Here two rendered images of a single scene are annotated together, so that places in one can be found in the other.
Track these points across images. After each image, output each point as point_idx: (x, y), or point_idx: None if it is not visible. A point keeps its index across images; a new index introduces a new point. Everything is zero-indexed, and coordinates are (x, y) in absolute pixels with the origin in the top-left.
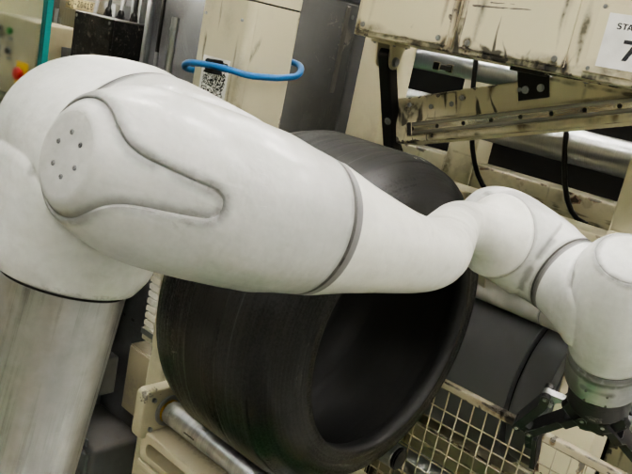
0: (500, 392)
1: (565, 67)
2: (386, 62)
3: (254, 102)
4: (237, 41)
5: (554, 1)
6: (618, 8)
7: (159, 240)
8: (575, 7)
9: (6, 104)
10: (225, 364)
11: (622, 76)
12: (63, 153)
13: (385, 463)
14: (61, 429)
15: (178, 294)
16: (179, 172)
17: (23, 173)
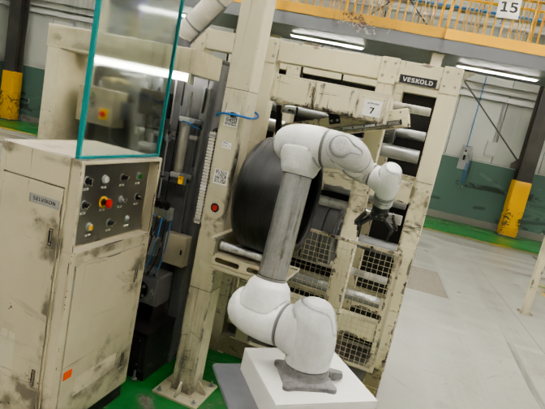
0: (316, 234)
1: (351, 114)
2: (280, 110)
3: (246, 127)
4: (242, 105)
5: (346, 93)
6: (367, 97)
7: (354, 160)
8: (354, 96)
9: (289, 135)
10: (271, 213)
11: (370, 118)
12: (339, 145)
13: (296, 254)
14: (303, 208)
15: (247, 194)
16: (358, 148)
17: (306, 150)
